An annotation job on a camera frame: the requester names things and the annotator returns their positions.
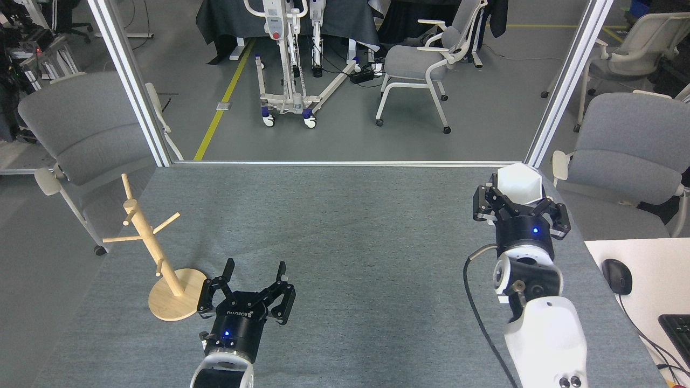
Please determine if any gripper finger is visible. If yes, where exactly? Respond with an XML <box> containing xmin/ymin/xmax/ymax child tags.
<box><xmin>197</xmin><ymin>258</ymin><xmax>236</xmax><ymax>318</ymax></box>
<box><xmin>534</xmin><ymin>198</ymin><xmax>571</xmax><ymax>241</ymax></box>
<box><xmin>473</xmin><ymin>174</ymin><xmax>513</xmax><ymax>226</ymax></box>
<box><xmin>261</xmin><ymin>261</ymin><xmax>296</xmax><ymax>325</ymax></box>

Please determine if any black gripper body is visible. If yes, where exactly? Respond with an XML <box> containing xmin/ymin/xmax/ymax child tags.
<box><xmin>204</xmin><ymin>291</ymin><xmax>269</xmax><ymax>363</ymax></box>
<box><xmin>495</xmin><ymin>213</ymin><xmax>556</xmax><ymax>259</ymax></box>

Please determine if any white hexagonal cup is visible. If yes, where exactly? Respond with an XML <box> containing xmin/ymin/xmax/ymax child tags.
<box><xmin>496</xmin><ymin>162</ymin><xmax>543</xmax><ymax>206</ymax></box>

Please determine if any wooden cup rack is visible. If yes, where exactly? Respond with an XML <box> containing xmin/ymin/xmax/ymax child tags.
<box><xmin>102</xmin><ymin>174</ymin><xmax>208</xmax><ymax>322</ymax></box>

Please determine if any black equipment rack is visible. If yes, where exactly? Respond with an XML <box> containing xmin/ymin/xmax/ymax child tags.
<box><xmin>0</xmin><ymin>0</ymin><xmax>81</xmax><ymax>143</ymax></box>

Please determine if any black computer mouse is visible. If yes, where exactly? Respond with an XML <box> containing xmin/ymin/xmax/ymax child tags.
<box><xmin>602</xmin><ymin>259</ymin><xmax>633</xmax><ymax>295</ymax></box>

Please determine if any white desk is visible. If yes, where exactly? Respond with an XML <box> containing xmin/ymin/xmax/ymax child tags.
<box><xmin>585</xmin><ymin>238</ymin><xmax>690</xmax><ymax>388</ymax></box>

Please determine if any black keyboard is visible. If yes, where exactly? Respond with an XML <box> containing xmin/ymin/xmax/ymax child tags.
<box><xmin>658</xmin><ymin>314</ymin><xmax>690</xmax><ymax>370</ymax></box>

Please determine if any black power strip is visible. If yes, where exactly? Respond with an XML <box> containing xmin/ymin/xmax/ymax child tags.
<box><xmin>349</xmin><ymin>64</ymin><xmax>384</xmax><ymax>84</ymax></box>

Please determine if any white stand on wheels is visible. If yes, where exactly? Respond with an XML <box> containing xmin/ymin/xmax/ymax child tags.
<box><xmin>244</xmin><ymin>0</ymin><xmax>361</xmax><ymax>129</ymax></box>

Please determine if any table with dark cloth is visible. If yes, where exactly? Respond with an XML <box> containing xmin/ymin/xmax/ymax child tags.
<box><xmin>195</xmin><ymin>0</ymin><xmax>381</xmax><ymax>65</ymax></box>

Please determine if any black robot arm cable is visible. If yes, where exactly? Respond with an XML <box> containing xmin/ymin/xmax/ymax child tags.
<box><xmin>463</xmin><ymin>244</ymin><xmax>519</xmax><ymax>388</ymax></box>

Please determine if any grey chair white frame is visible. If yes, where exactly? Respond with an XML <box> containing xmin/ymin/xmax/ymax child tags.
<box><xmin>541</xmin><ymin>12</ymin><xmax>690</xmax><ymax>133</ymax></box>
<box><xmin>551</xmin><ymin>91</ymin><xmax>690</xmax><ymax>238</ymax></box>
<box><xmin>18</xmin><ymin>72</ymin><xmax>184</xmax><ymax>256</ymax></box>
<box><xmin>376</xmin><ymin>0</ymin><xmax>488</xmax><ymax>134</ymax></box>

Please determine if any black mouse cable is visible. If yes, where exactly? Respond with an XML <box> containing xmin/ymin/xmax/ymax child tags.
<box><xmin>617</xmin><ymin>294</ymin><xmax>690</xmax><ymax>378</ymax></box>

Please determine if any silver frame post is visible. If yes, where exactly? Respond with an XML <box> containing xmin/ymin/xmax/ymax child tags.
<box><xmin>88</xmin><ymin>0</ymin><xmax>174</xmax><ymax>168</ymax></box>
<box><xmin>524</xmin><ymin>0</ymin><xmax>614</xmax><ymax>168</ymax></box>

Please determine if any silver frame rail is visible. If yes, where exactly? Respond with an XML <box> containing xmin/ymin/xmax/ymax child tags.
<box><xmin>172</xmin><ymin>160</ymin><xmax>515</xmax><ymax>168</ymax></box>

